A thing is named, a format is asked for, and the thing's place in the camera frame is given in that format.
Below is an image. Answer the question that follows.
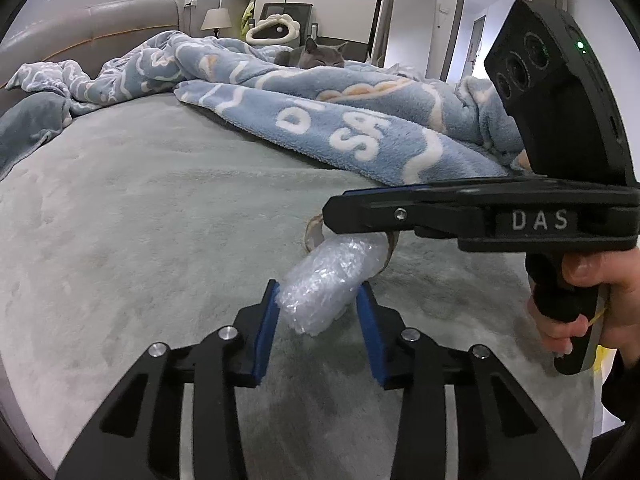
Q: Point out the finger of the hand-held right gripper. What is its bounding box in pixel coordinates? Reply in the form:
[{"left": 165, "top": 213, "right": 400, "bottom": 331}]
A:
[
  {"left": 345, "top": 186, "right": 451, "bottom": 195},
  {"left": 322, "top": 189, "right": 466, "bottom": 237}
]

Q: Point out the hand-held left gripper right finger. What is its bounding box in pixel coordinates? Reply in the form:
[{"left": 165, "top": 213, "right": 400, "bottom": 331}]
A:
[{"left": 356, "top": 280, "right": 581, "bottom": 480}]

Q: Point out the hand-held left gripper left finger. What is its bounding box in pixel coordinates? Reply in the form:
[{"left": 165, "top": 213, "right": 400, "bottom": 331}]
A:
[{"left": 55, "top": 279, "right": 281, "bottom": 480}]

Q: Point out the cardboard tape core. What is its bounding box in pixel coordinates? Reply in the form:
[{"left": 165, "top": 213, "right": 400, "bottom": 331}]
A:
[{"left": 302, "top": 214, "right": 403, "bottom": 276}]

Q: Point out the clear bubble wrap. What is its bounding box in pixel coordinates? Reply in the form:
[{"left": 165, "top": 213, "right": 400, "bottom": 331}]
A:
[{"left": 276, "top": 237, "right": 388, "bottom": 337}]

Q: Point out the person's right hand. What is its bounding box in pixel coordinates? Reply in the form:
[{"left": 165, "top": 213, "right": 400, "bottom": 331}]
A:
[{"left": 539, "top": 245, "right": 640, "bottom": 361}]

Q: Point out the blue printed fleece blanket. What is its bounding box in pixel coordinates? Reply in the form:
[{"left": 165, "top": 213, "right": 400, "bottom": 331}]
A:
[{"left": 7, "top": 30, "right": 531, "bottom": 186}]

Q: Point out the grey cat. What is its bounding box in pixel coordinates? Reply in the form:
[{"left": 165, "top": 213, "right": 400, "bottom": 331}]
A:
[{"left": 274, "top": 37, "right": 348, "bottom": 70}]

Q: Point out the white panel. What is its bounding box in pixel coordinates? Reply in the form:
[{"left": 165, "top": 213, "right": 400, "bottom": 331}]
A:
[{"left": 382, "top": 0, "right": 437, "bottom": 78}]

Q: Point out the cream cat bed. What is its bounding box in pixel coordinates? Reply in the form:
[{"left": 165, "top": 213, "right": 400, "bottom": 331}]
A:
[{"left": 245, "top": 15, "right": 301, "bottom": 45}]

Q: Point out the bedside lamp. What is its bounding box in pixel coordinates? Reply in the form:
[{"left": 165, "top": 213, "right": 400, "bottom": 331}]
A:
[{"left": 201, "top": 7, "right": 232, "bottom": 38}]

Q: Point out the grey-blue pillow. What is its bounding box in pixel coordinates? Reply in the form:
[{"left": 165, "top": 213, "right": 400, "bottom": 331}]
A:
[{"left": 0, "top": 91, "right": 71, "bottom": 181}]

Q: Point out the grey padded headboard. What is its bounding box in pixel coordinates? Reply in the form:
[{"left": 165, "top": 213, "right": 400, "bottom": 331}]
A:
[{"left": 0, "top": 0, "right": 181, "bottom": 88}]

